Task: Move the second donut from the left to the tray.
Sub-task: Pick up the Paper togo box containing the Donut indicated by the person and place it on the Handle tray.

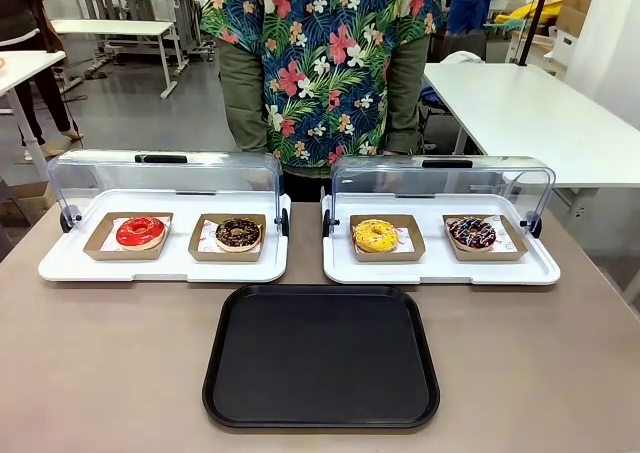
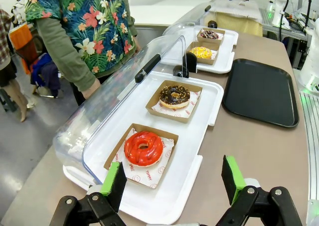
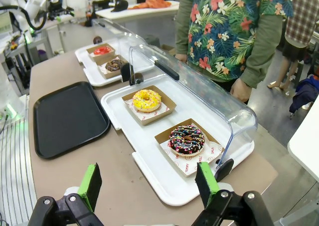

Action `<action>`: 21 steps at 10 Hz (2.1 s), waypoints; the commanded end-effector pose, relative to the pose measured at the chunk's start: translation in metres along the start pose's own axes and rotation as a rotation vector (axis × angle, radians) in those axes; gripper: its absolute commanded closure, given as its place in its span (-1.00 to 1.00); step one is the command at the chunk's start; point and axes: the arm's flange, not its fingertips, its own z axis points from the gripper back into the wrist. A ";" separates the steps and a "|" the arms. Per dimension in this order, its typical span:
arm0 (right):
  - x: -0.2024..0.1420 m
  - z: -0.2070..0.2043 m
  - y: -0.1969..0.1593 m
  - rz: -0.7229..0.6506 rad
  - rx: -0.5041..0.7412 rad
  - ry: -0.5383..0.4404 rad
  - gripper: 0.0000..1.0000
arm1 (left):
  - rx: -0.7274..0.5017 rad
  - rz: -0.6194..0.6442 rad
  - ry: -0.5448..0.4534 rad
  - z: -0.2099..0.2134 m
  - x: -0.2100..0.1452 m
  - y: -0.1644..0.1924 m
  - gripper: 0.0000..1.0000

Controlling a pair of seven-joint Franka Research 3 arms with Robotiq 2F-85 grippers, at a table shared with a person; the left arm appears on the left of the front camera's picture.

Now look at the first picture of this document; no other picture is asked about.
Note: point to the person's left forearm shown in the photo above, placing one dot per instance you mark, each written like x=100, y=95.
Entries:
x=406, y=98

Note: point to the person's right forearm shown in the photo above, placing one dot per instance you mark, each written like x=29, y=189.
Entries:
x=242, y=98

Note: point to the yellow sprinkled donut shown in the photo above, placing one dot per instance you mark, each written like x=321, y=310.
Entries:
x=376, y=236

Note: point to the chocolate sprinkled donut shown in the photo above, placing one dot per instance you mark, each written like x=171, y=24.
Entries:
x=238, y=234

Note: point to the brown cardboard donut tray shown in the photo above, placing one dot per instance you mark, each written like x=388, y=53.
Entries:
x=512, y=250
x=411, y=243
x=202, y=248
x=100, y=245

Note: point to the black plastic serving tray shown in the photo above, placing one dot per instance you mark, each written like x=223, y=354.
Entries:
x=320, y=353

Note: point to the dark purple drizzled donut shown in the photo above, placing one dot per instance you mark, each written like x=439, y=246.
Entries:
x=472, y=233

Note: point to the red glazed donut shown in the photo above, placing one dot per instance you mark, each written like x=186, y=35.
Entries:
x=140, y=232

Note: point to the white display case base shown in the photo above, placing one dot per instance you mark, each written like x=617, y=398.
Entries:
x=340, y=268
x=70, y=263

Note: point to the clear display case lid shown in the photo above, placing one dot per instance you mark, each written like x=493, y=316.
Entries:
x=165, y=175
x=440, y=178

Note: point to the person in floral shirt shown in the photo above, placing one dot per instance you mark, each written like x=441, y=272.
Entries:
x=320, y=63

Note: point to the large white table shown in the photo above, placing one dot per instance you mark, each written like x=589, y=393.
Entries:
x=530, y=118

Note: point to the person in blue apron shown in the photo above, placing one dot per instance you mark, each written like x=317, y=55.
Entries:
x=467, y=3

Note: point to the white desk with legs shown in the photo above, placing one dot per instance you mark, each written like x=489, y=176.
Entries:
x=25, y=70
x=112, y=27

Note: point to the black pole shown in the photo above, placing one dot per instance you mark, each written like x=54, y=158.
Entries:
x=534, y=18

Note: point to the yellow bag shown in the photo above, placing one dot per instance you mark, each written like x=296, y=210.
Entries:
x=537, y=12

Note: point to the cardboard box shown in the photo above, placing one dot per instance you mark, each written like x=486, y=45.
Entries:
x=575, y=8

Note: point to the person in dark clothes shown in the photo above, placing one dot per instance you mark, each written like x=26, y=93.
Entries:
x=30, y=53

